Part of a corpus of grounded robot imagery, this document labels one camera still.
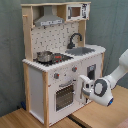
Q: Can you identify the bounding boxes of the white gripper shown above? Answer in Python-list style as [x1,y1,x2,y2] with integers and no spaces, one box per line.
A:
[79,75,94,98]

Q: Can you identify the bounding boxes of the white oven door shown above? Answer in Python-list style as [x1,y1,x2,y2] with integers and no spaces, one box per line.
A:
[49,80,81,117]

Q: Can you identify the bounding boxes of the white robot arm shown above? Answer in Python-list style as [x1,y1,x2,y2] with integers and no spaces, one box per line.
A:
[76,49,128,106]

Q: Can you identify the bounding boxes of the wooden toy kitchen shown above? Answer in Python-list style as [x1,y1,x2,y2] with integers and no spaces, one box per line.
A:
[22,2,105,127]

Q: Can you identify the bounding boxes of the grey dishwasher panel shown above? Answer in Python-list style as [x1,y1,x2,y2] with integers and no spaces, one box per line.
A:
[87,65,96,80]

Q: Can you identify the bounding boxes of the red left oven knob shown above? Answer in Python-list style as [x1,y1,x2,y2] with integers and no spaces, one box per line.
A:
[54,73,59,79]

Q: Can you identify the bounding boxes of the grey toy sink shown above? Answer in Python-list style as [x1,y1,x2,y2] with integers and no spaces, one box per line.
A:
[66,47,94,56]

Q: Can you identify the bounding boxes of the black toy stovetop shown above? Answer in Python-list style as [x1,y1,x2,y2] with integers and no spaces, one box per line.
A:
[35,53,71,66]

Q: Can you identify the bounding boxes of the black toy faucet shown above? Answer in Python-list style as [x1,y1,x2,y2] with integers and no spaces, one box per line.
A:
[67,33,83,49]

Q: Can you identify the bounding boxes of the silver toy pot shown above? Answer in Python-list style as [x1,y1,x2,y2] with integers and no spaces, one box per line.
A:
[37,51,53,62]

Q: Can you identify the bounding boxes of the grey range hood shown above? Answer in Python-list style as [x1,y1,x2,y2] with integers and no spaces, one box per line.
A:
[35,5,64,27]

